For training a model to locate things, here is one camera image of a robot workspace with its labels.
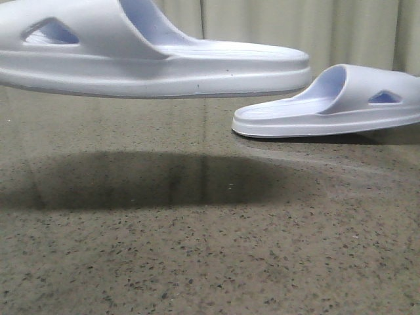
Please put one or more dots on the light blue slipper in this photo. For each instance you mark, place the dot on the light blue slipper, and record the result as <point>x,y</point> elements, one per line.
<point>129,49</point>
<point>342,99</point>

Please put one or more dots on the beige background curtain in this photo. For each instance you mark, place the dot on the beige background curtain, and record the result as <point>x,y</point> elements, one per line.
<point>380,34</point>

